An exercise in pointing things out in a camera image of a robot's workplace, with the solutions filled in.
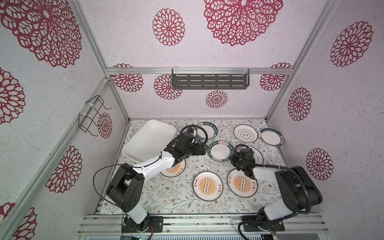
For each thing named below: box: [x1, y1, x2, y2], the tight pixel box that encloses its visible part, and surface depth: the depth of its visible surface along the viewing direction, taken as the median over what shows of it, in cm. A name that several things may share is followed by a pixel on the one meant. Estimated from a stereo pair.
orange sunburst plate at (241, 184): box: [227, 168, 258, 198], surface depth 87 cm
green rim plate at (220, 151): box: [207, 140, 235, 162], surface depth 102 cm
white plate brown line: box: [233, 124, 259, 143], surface depth 112 cm
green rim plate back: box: [195, 121, 219, 144], surface depth 115 cm
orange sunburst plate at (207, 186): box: [192, 170, 224, 202], surface depth 87 cm
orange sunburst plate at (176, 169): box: [160, 158, 186, 178], surface depth 94 cm
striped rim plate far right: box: [258, 127, 285, 147], surface depth 112 cm
